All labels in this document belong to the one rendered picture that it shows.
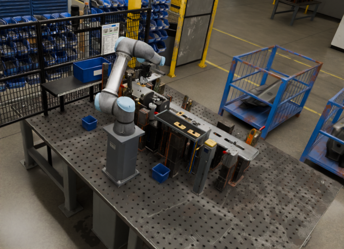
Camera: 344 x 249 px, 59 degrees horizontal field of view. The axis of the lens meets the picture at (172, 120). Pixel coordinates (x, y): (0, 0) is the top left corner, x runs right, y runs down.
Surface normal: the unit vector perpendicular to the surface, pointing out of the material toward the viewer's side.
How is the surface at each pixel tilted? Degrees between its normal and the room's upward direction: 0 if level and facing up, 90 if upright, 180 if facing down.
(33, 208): 0
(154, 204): 0
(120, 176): 88
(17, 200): 0
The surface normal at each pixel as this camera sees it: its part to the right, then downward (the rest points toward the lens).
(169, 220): 0.15, -0.83
